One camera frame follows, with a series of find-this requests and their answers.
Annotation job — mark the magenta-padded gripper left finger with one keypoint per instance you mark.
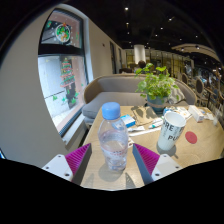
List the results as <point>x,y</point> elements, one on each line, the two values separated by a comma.
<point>77,159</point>

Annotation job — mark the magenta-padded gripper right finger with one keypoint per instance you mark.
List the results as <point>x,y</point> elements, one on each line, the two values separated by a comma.
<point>146,159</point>

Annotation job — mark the clear blue-capped water bottle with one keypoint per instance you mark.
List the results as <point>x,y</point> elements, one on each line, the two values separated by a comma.
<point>114,146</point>

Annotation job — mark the flat round red coaster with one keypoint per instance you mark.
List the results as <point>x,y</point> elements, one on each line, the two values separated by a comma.
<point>191,137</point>

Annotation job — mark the white and orange box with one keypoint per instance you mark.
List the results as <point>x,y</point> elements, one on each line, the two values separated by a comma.
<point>196,113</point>

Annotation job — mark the grey white chevron cushion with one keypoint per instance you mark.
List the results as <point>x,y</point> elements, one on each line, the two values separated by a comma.
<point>178,96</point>

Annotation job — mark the green potted plant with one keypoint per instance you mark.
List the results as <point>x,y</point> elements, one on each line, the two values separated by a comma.
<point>156,85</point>

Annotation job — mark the window with festive decals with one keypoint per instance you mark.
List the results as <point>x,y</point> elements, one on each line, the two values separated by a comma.
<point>56,86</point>

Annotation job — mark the grey curved sofa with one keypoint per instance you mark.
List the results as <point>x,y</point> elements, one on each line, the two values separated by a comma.
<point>113,90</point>

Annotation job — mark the group of dining chairs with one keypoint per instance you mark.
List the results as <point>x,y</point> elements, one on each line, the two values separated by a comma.
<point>200,87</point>

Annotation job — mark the person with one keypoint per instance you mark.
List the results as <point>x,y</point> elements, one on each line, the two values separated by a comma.
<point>141,66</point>

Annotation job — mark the group of ceiling lights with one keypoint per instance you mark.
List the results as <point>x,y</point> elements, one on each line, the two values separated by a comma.
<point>126,8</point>

